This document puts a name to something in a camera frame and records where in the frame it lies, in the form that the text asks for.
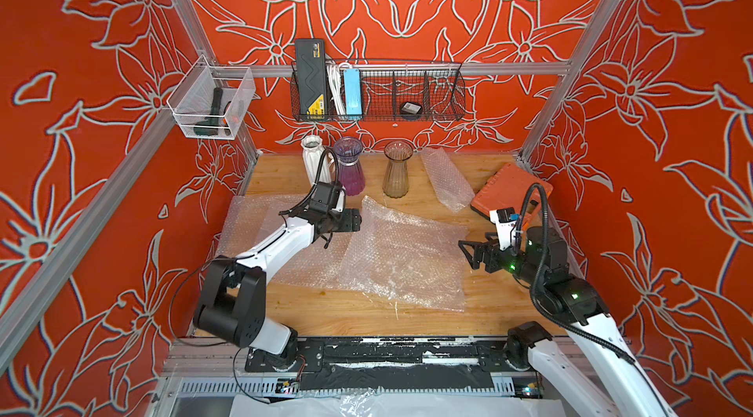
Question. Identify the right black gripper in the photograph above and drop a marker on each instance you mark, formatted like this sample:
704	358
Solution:
480	248

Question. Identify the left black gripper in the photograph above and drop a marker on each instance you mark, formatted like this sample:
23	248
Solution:
352	220

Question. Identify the purple blue glass vase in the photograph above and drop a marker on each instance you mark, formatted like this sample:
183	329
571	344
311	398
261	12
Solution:
350	172

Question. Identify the clear ribbed glass vase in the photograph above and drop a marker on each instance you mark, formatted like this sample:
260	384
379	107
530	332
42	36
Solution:
396	179

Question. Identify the white ribbed ceramic vase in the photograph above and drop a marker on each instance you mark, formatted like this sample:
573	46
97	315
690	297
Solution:
317	162

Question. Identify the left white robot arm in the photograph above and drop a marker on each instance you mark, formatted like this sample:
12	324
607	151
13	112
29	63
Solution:
233	301

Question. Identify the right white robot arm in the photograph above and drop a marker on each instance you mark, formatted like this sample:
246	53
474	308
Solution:
540	262

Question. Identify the bubble wrapped bundle rear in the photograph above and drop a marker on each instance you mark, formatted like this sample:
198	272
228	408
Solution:
450	186

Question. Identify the orange plastic tool case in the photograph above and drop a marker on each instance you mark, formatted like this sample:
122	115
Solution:
507	188

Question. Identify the light blue box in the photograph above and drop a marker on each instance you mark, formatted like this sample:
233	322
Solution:
352	89

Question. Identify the black box with yellow label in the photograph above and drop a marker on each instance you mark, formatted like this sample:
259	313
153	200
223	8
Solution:
311	77

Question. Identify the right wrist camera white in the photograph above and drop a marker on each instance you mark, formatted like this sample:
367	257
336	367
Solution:
507	223

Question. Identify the black wire wall basket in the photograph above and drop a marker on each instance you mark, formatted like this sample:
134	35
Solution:
438	86

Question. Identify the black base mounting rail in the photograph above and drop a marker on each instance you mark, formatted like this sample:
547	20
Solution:
333	366

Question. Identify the clear acrylic wall bin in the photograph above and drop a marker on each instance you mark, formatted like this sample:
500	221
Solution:
211	101

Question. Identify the dark green handled tool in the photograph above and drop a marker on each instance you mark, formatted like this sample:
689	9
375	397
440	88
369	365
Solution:
210	125

